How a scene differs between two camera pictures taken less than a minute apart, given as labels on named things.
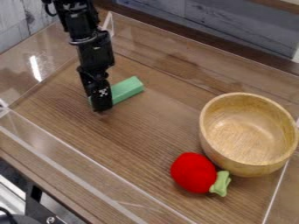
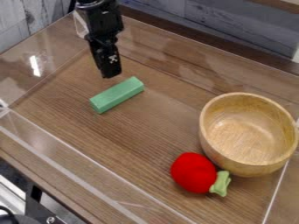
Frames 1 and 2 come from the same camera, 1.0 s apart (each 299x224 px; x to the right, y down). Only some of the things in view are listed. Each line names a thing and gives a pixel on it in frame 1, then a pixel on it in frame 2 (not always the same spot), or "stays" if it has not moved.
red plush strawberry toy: [194, 172] stays
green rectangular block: [126, 89] stays
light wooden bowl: [247, 133] stays
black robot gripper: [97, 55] → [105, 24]
